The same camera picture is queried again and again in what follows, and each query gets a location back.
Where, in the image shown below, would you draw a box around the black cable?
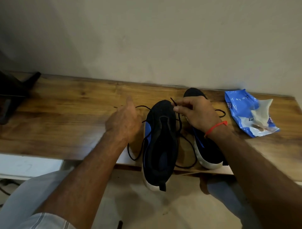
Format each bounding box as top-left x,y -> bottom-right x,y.
0,179 -> 20,208

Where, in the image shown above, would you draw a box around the light grey trousers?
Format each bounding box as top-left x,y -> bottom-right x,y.
0,169 -> 263,229

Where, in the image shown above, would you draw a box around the person's right hand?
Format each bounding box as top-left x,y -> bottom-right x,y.
173,95 -> 224,137

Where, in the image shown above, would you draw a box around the person's left hand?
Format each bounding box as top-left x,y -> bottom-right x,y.
105,95 -> 142,145

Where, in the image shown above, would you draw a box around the blue plastic packet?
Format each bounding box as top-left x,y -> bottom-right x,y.
224,89 -> 281,138

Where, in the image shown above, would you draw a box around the black stand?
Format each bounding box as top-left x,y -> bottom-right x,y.
0,70 -> 42,125

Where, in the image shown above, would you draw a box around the person's right forearm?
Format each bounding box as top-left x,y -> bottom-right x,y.
204,123 -> 302,229

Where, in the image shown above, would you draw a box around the black and blue sneaker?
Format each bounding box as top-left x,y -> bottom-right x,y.
141,100 -> 180,192
183,88 -> 229,170

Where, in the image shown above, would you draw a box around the red wrist thread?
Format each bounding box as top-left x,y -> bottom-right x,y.
204,120 -> 228,139

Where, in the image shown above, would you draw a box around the person's left forearm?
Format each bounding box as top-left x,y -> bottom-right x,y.
35,131 -> 130,229

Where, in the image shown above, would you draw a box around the white cabinet panel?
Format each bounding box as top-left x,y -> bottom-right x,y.
0,153 -> 64,181

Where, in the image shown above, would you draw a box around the grey striped shirt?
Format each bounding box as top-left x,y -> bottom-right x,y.
14,212 -> 76,229

